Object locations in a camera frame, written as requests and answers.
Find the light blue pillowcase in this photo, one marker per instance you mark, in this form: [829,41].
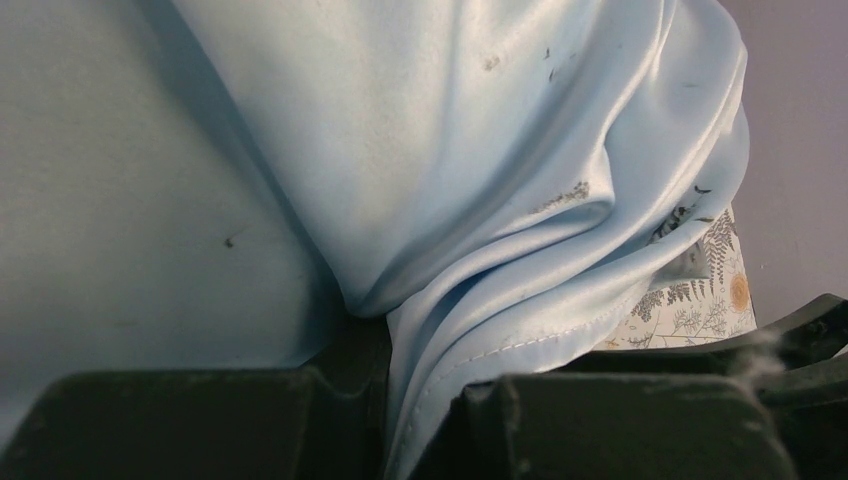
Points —
[215,184]

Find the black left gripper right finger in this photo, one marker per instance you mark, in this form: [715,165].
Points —
[606,426]

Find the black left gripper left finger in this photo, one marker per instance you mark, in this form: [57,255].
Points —
[322,420]

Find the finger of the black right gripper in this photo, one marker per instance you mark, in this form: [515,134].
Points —
[796,366]

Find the floral patterned table mat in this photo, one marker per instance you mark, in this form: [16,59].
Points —
[694,312]

